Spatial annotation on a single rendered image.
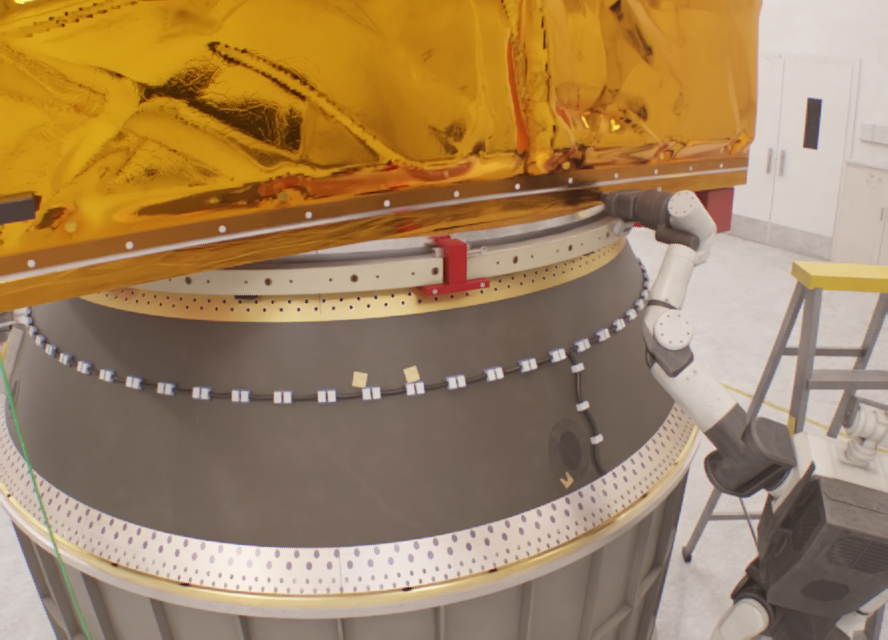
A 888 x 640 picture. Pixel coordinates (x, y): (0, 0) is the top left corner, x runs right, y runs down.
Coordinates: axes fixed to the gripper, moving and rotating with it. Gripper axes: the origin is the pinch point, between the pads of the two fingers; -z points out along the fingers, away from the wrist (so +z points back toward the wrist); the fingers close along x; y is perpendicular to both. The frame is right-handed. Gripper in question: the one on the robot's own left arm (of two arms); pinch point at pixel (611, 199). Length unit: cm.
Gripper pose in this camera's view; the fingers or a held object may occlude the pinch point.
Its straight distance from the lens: 160.5
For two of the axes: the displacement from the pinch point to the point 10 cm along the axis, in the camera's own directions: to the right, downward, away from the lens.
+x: -8.2, 2.0, -5.4
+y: 0.0, 9.4, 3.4
